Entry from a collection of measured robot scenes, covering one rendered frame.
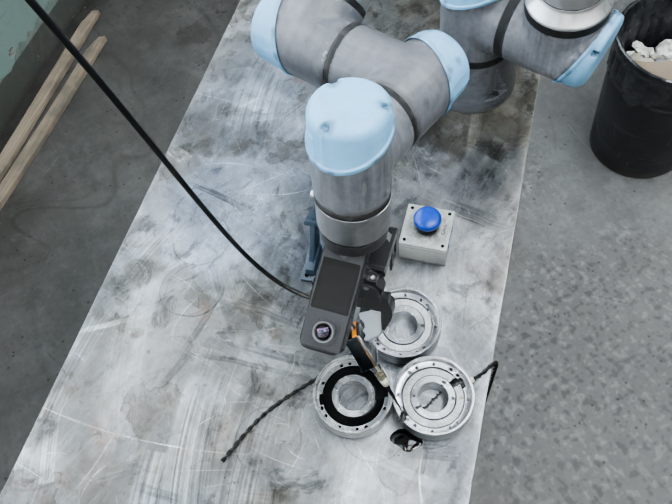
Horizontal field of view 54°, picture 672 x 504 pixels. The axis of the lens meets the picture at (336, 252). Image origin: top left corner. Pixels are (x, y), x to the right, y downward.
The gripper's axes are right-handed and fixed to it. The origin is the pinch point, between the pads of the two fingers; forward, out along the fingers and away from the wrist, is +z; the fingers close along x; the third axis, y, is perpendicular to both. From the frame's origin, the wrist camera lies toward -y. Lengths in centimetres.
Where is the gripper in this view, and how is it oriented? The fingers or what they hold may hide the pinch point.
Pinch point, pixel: (353, 336)
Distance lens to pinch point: 81.9
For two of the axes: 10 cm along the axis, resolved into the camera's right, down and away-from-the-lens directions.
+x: -9.6, -2.0, 2.1
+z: 0.5, 6.0, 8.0
